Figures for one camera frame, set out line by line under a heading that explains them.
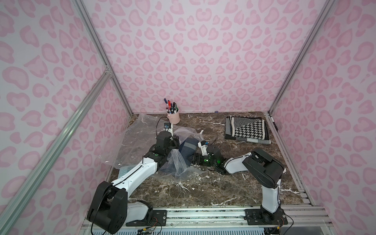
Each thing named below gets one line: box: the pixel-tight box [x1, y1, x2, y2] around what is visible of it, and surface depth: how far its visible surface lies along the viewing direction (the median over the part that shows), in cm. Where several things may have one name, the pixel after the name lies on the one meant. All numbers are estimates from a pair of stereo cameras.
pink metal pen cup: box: [166, 108, 181, 125], surface depth 110 cm
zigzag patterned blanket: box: [229, 115, 265, 126], surface depth 108 cm
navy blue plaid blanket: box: [170, 136, 200, 174], surface depth 94 cm
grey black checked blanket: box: [224, 116, 272, 145], surface depth 103 cm
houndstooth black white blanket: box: [229, 115, 266, 140], surface depth 105 cm
